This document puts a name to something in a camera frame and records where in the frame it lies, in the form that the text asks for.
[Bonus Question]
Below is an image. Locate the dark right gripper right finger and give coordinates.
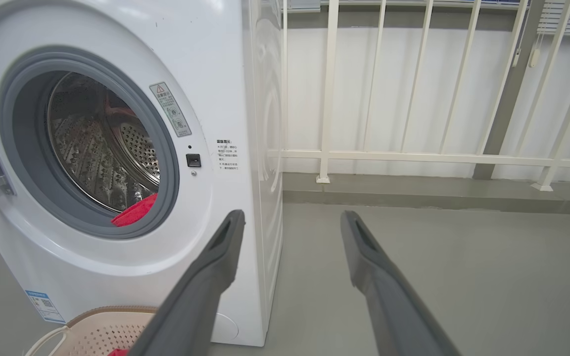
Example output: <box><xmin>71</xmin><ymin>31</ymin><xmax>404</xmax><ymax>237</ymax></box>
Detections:
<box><xmin>340</xmin><ymin>210</ymin><xmax>462</xmax><ymax>356</ymax></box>

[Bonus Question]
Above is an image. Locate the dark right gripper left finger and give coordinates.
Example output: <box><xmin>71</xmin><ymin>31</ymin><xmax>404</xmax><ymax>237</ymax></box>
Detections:
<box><xmin>129</xmin><ymin>209</ymin><xmax>246</xmax><ymax>356</ymax></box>

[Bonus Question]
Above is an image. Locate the red garment with white trim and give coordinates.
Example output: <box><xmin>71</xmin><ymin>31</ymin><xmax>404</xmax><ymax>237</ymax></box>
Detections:
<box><xmin>111</xmin><ymin>192</ymin><xmax>159</xmax><ymax>228</ymax></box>

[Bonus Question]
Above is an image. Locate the cream perforated laundry basket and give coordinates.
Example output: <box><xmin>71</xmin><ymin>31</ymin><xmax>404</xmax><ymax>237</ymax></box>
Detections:
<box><xmin>25</xmin><ymin>306</ymin><xmax>160</xmax><ymax>356</ymax></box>

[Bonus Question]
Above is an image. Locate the white front-load washing machine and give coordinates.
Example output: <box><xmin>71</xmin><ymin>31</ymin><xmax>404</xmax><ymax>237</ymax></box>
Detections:
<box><xmin>0</xmin><ymin>0</ymin><xmax>285</xmax><ymax>347</ymax></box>

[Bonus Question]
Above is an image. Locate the white blue label sticker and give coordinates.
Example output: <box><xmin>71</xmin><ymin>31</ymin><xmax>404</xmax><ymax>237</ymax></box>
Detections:
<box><xmin>24</xmin><ymin>290</ymin><xmax>66</xmax><ymax>325</ymax></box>

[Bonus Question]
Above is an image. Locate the grey warning sticker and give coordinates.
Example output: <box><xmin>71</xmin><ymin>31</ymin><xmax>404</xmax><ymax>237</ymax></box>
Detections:
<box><xmin>149</xmin><ymin>82</ymin><xmax>192</xmax><ymax>138</ymax></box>

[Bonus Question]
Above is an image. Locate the white metal railing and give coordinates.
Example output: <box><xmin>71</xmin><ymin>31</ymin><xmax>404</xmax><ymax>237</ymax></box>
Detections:
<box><xmin>280</xmin><ymin>0</ymin><xmax>570</xmax><ymax>192</ymax></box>

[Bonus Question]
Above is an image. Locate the white blind cord pull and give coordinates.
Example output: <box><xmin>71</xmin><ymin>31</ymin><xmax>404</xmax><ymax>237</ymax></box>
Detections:
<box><xmin>527</xmin><ymin>0</ymin><xmax>544</xmax><ymax>69</ymax></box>

